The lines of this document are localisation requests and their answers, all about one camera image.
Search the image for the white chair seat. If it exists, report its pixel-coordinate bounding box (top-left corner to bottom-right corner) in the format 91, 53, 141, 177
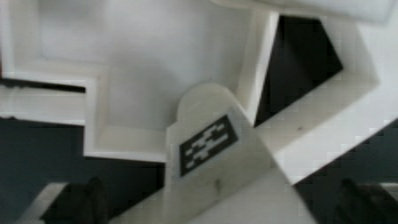
0, 0, 398, 181

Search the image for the white chair leg block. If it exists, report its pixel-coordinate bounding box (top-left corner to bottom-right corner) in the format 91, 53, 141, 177
109, 82, 319, 224

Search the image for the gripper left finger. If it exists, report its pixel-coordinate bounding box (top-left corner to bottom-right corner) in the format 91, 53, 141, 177
16, 176, 112, 224

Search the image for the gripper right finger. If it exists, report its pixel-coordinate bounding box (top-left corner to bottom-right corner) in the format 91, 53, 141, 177
336, 179, 398, 224

